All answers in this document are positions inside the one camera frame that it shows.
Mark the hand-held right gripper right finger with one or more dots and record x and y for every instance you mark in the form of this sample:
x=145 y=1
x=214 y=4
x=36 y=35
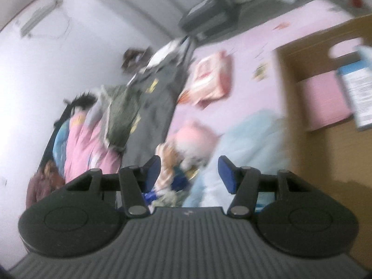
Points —
x=228 y=175

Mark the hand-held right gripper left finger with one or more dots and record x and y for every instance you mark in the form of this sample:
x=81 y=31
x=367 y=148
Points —
x=152 y=174

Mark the orange white striped sock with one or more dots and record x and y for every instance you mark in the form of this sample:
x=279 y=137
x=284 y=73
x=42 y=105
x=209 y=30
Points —
x=166 y=162

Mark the pink plush toy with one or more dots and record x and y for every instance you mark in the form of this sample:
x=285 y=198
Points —
x=193 y=139

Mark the brown cardboard box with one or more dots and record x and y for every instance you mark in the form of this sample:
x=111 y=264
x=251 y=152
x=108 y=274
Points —
x=314 y=157

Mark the blue tissue packet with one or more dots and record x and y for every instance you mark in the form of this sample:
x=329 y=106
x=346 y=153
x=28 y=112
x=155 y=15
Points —
x=359 y=90

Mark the white plastic bag blue print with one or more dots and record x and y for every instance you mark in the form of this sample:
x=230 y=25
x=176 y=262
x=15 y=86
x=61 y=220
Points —
x=250 y=145

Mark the olive green pillow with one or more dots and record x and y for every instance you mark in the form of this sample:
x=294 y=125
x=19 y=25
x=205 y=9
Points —
x=122 y=113

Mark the dark grey blanket yellow print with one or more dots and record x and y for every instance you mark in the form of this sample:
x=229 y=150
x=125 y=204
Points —
x=157 y=104

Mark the pink blanket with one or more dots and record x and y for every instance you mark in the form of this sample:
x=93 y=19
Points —
x=84 y=148

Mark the pink wet wipes pack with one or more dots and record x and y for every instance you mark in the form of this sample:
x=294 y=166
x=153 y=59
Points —
x=210 y=78

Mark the black furry cloth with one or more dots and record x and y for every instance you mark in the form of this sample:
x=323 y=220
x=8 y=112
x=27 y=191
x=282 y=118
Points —
x=82 y=100

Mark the brown plush toy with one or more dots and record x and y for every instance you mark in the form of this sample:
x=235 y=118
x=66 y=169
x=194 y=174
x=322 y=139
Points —
x=43 y=183

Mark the brown dark cloth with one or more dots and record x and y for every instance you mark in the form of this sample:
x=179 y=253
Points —
x=135 y=58

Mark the white cloth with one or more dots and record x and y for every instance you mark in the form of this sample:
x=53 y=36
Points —
x=165 y=52

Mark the dark grey storage box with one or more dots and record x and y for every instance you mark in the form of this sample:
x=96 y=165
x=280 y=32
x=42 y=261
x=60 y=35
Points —
x=209 y=14

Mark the white wall air conditioner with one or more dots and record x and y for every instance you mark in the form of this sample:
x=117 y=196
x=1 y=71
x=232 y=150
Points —
x=39 y=17

